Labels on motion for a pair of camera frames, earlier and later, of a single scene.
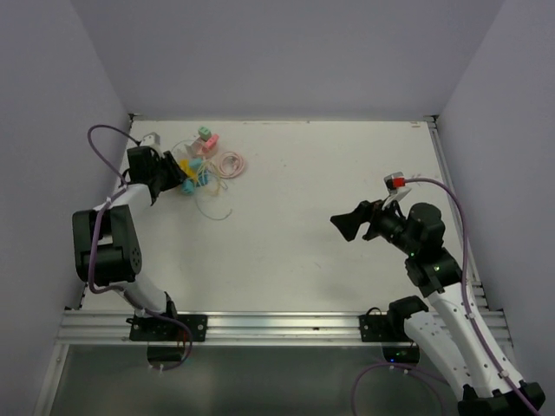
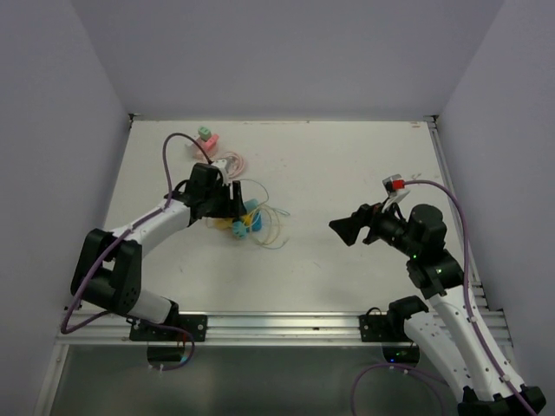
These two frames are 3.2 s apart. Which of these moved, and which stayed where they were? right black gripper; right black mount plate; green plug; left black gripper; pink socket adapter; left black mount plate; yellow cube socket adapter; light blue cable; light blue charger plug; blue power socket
Moved: left black gripper; blue power socket; yellow cube socket adapter; light blue cable; light blue charger plug
Stayed: right black gripper; left black mount plate; right black mount plate; green plug; pink socket adapter
